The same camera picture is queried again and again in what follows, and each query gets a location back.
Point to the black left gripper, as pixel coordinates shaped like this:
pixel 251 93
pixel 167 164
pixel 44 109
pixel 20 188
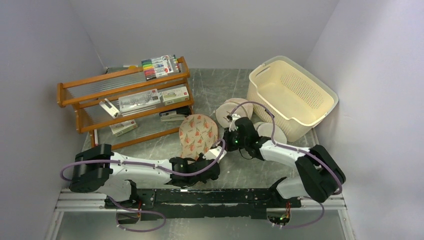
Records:
pixel 200 158

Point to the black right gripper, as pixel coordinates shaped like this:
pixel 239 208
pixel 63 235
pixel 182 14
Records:
pixel 227 136

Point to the floral mesh laundry bag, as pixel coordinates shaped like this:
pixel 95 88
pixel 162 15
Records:
pixel 197 133

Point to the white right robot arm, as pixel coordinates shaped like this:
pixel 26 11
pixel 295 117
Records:
pixel 319 176

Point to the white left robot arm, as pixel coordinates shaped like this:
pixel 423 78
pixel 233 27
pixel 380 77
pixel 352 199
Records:
pixel 99 169

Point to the white mesh bag grey zipper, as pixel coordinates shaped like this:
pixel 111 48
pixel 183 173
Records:
pixel 265 129

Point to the white mesh bag beige zipper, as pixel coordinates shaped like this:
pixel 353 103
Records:
pixel 245 110

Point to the cream plastic laundry basket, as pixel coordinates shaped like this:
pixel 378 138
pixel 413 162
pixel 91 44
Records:
pixel 298 100

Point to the black white stapler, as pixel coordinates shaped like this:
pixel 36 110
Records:
pixel 172 116

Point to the green white staples box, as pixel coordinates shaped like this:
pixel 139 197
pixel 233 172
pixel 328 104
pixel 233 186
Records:
pixel 175 95

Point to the small green staples box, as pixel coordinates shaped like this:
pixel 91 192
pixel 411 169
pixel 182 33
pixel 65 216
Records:
pixel 124 127

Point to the grey printed flat box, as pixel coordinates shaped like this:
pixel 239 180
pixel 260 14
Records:
pixel 139 102

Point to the orange wooden shelf rack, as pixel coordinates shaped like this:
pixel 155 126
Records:
pixel 84 95

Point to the white clip tool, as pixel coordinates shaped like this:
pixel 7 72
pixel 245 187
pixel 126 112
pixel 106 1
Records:
pixel 109 108

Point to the white red pen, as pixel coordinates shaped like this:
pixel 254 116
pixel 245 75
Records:
pixel 95 137

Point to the colour marker pen pack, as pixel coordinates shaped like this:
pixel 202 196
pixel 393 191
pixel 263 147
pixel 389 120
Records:
pixel 159 67

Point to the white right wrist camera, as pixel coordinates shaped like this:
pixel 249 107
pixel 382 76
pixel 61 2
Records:
pixel 233 118

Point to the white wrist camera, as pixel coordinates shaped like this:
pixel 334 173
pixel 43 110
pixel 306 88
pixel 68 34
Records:
pixel 216 153
pixel 233 118

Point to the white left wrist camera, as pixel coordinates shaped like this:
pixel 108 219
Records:
pixel 216 153

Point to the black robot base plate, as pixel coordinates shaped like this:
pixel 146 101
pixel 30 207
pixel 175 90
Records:
pixel 211 203

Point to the aluminium frame rail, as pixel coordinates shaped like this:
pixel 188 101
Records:
pixel 97 202

